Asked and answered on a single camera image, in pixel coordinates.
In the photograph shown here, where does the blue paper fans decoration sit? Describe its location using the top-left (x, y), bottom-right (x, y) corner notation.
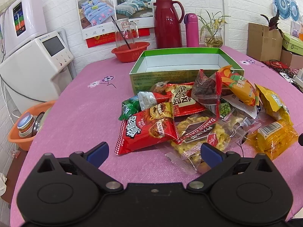
top-left (272, 0), bottom-right (300, 22)

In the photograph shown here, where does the green pea snack packet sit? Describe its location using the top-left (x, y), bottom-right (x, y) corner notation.
top-left (219, 102), bottom-right (232, 118)

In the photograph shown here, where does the silver red snack bag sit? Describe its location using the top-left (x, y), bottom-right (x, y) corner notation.
top-left (137, 92), bottom-right (170, 111)

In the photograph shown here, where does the red chinese snack bag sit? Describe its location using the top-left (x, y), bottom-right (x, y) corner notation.
top-left (151, 82), bottom-right (206, 117)

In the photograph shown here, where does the yellow barcode snack bag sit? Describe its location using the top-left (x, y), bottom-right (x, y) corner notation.
top-left (246, 119), bottom-right (299, 160)

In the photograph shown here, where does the green snack bag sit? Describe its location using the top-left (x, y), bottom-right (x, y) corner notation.
top-left (119, 95), bottom-right (141, 120)

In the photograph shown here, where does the brown cardboard box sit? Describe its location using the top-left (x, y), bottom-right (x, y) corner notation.
top-left (247, 23), bottom-right (283, 61)

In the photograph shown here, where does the dark red leaf plant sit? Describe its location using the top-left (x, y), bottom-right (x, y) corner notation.
top-left (260, 10), bottom-right (283, 37)

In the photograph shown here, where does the pink floral tablecloth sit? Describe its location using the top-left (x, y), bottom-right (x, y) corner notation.
top-left (10, 46), bottom-right (302, 226)

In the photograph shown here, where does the white blue snack bag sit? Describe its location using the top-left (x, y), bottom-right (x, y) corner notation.
top-left (222, 94), bottom-right (257, 119)

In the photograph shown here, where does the green cardboard box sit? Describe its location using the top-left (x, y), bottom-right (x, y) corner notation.
top-left (129, 47), bottom-right (244, 94)

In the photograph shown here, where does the wall calendar poster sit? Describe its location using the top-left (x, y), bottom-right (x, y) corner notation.
top-left (76, 0), bottom-right (154, 48)

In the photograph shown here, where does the white water dispenser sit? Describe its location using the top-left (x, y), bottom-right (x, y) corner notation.
top-left (1, 31), bottom-right (74, 113)

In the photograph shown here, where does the red plastic basin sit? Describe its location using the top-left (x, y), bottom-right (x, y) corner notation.
top-left (111, 42), bottom-right (150, 63)

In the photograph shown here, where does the yellow crinkled snack bag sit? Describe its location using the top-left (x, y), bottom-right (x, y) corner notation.
top-left (255, 85), bottom-right (293, 125)

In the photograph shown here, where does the orange snack bag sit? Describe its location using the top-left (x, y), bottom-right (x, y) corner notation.
top-left (217, 65), bottom-right (259, 107)

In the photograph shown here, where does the red lion snack bag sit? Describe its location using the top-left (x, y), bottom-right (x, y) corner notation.
top-left (115, 101), bottom-right (179, 155)

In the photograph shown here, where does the orange plastic basin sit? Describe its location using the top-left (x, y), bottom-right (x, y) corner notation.
top-left (8, 100), bottom-right (56, 151)

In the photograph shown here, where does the white water purifier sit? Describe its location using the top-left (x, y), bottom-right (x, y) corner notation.
top-left (1, 0), bottom-right (47, 58)

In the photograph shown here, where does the red dates snack bag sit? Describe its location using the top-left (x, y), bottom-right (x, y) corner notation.
top-left (191, 69), bottom-right (222, 118)

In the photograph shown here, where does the glass vase with plant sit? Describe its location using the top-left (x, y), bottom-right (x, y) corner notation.
top-left (198, 10), bottom-right (230, 48)

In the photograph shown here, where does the pink thermos bottle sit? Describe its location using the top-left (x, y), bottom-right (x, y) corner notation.
top-left (184, 13), bottom-right (199, 47)

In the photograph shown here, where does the black stirring stick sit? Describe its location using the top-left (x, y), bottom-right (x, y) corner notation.
top-left (111, 16), bottom-right (131, 50)

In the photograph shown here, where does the dark red thermos jug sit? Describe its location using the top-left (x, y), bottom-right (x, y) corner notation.
top-left (154, 0), bottom-right (185, 49)

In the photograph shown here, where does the green shoe box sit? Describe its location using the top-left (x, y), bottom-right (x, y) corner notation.
top-left (282, 33), bottom-right (303, 56)

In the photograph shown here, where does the clear glass pitcher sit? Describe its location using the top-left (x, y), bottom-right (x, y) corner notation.
top-left (114, 18), bottom-right (139, 48)

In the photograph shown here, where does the yellow popcorn snack bag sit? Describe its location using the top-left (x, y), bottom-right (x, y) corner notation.
top-left (164, 113), bottom-right (251, 175)

